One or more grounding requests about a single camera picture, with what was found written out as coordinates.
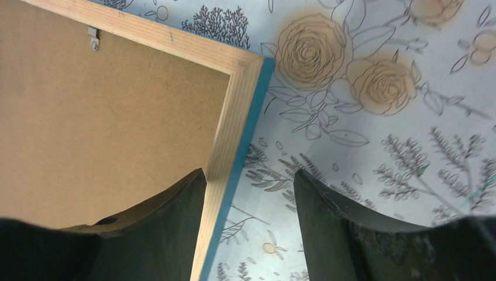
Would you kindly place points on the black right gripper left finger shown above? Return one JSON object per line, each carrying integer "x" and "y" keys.
{"x": 153, "y": 240}

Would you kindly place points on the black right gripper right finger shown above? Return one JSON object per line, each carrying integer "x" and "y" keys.
{"x": 344, "y": 240}

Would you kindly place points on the floral tablecloth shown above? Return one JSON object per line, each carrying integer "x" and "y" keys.
{"x": 391, "y": 103}

